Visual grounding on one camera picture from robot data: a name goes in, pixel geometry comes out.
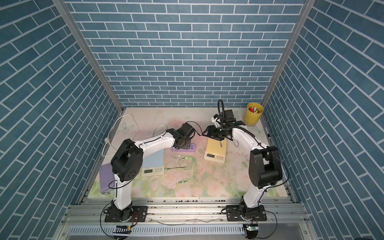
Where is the purple power strip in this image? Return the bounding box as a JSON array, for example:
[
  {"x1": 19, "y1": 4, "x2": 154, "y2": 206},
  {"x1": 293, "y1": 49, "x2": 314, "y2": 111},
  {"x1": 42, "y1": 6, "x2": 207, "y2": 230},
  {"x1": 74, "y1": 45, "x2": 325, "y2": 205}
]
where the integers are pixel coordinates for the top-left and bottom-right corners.
[{"x1": 170, "y1": 142, "x2": 196, "y2": 153}]

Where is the green charging cable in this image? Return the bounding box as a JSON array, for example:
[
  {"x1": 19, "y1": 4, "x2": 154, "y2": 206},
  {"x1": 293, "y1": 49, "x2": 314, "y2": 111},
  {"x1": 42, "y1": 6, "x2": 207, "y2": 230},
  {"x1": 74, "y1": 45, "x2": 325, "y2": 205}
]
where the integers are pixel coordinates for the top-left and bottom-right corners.
[{"x1": 164, "y1": 155, "x2": 198, "y2": 185}]

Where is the blue electronic scale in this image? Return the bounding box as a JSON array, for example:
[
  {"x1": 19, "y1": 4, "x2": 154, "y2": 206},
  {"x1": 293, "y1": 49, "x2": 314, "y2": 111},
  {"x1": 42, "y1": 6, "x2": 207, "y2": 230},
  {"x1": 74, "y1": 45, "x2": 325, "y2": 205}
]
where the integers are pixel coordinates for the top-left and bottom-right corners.
[{"x1": 141, "y1": 150, "x2": 165, "y2": 178}]

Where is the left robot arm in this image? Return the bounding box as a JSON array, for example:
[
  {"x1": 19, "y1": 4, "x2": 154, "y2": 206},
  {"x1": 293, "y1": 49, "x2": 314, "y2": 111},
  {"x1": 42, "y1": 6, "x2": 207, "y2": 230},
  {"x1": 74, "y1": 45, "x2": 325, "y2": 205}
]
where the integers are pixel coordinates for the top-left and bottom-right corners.
[{"x1": 110, "y1": 123, "x2": 196, "y2": 222}]

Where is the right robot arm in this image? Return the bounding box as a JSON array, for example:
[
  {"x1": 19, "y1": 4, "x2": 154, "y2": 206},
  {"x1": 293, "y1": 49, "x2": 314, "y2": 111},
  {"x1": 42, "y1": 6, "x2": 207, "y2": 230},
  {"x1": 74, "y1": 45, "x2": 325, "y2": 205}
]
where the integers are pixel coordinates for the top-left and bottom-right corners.
[{"x1": 203, "y1": 110, "x2": 283, "y2": 220}]

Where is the yellow electronic scale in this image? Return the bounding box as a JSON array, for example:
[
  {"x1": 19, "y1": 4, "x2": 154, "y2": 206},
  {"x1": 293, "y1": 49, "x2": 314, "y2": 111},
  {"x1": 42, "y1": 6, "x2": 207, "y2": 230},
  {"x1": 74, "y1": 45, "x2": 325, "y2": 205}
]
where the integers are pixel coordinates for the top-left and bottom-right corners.
[{"x1": 204, "y1": 138, "x2": 228, "y2": 164}]

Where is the yellow pen cup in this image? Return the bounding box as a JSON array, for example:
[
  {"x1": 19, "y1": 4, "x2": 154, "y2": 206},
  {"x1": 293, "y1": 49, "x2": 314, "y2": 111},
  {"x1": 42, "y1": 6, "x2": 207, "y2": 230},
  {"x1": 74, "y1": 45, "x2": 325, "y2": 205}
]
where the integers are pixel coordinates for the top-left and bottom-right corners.
[{"x1": 244, "y1": 103, "x2": 264, "y2": 126}]

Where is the purple case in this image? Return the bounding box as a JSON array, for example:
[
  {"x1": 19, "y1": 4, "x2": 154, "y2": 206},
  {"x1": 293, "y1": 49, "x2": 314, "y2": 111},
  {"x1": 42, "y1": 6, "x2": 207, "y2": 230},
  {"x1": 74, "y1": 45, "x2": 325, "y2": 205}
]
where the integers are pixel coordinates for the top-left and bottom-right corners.
[{"x1": 99, "y1": 164, "x2": 115, "y2": 195}]

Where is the white power strip cable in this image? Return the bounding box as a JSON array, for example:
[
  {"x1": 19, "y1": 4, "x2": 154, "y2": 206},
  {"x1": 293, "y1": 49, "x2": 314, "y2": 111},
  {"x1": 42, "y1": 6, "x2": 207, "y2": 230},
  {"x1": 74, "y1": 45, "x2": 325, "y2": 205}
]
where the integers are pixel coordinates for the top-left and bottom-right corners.
[{"x1": 101, "y1": 113, "x2": 168, "y2": 158}]

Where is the aluminium rail frame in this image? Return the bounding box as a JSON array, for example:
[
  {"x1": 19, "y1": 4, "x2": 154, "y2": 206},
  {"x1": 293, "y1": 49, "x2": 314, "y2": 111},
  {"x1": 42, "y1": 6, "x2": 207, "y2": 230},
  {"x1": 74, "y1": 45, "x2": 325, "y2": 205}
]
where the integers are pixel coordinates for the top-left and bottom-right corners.
[{"x1": 54, "y1": 198, "x2": 316, "y2": 240}]

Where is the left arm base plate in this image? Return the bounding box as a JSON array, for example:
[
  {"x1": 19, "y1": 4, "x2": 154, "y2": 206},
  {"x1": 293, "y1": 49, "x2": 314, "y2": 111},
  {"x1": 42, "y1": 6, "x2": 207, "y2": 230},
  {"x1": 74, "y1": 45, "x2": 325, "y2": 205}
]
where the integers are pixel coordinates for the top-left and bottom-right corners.
[{"x1": 103, "y1": 206, "x2": 148, "y2": 224}]

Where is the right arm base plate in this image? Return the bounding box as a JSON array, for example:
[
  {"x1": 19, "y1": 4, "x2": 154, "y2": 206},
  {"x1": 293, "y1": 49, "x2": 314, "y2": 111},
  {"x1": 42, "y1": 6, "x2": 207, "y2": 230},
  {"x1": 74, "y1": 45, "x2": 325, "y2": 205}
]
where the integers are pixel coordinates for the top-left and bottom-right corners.
[{"x1": 223, "y1": 205, "x2": 267, "y2": 222}]

